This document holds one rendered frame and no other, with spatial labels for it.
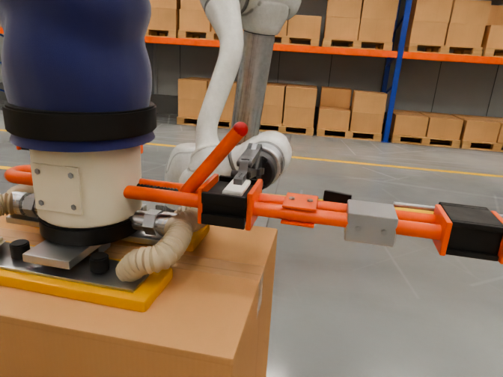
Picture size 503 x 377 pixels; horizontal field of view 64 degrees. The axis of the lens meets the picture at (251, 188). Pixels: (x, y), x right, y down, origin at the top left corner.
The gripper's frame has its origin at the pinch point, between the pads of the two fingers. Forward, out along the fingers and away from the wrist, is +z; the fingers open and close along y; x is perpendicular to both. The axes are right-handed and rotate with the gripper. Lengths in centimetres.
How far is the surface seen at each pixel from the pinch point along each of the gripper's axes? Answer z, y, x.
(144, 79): 0.2, -17.6, 15.1
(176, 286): 7.2, 12.9, 7.3
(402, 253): -244, 120, -81
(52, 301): 15.5, 13.0, 22.8
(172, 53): -822, -9, 348
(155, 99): -805, 92, 383
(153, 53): -815, -6, 389
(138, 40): 0.0, -23.2, 16.1
